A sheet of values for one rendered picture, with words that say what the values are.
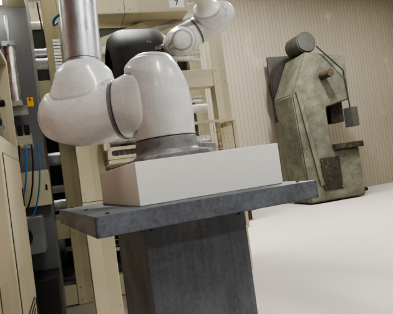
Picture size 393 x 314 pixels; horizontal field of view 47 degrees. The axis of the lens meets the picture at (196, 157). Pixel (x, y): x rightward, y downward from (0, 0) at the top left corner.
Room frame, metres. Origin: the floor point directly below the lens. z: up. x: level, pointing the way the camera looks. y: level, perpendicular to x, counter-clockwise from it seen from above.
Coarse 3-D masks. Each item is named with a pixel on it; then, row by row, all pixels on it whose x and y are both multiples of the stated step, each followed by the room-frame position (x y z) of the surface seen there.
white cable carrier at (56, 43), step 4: (52, 40) 2.19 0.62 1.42; (56, 40) 2.19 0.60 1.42; (52, 44) 2.19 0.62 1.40; (56, 44) 2.19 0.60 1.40; (60, 44) 2.21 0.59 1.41; (56, 48) 2.19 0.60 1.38; (60, 48) 2.20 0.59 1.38; (56, 52) 2.19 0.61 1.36; (60, 52) 2.20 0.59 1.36; (56, 56) 2.19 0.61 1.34; (60, 56) 2.19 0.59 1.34; (56, 60) 2.19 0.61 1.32; (60, 60) 2.19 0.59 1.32; (56, 64) 2.19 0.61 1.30; (60, 64) 2.20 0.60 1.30; (56, 68) 2.19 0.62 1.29
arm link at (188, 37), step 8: (184, 24) 1.65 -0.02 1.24; (192, 24) 1.66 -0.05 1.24; (168, 32) 1.66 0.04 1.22; (176, 32) 1.60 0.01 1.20; (184, 32) 1.61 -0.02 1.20; (192, 32) 1.63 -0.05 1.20; (200, 32) 1.66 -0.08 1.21; (168, 40) 1.63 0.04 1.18; (176, 40) 1.61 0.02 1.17; (184, 40) 1.61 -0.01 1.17; (192, 40) 1.62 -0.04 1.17; (200, 40) 1.68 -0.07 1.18; (168, 48) 1.67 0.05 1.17; (176, 48) 1.62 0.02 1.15; (184, 48) 1.62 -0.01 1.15; (192, 48) 1.65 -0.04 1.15
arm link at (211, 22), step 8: (200, 0) 1.60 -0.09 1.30; (208, 0) 1.60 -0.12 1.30; (216, 0) 1.66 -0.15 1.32; (200, 8) 1.63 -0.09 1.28; (208, 8) 1.62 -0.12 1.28; (216, 8) 1.63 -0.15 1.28; (224, 8) 1.66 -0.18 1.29; (232, 8) 1.68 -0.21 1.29; (200, 16) 1.64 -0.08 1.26; (208, 16) 1.63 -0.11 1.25; (216, 16) 1.64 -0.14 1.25; (224, 16) 1.66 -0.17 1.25; (232, 16) 1.69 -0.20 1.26; (200, 24) 1.66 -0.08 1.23; (208, 24) 1.65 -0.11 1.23; (216, 24) 1.66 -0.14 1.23; (224, 24) 1.68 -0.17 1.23; (208, 32) 1.67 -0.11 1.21; (216, 32) 1.69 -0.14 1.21
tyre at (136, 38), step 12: (120, 36) 2.16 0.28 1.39; (132, 36) 2.16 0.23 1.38; (144, 36) 2.17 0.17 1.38; (156, 36) 2.19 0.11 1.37; (108, 48) 2.23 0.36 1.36; (120, 48) 2.11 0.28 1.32; (132, 48) 2.11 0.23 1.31; (144, 48) 2.12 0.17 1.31; (108, 60) 2.43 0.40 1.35; (120, 60) 2.09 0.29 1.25; (120, 72) 2.08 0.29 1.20
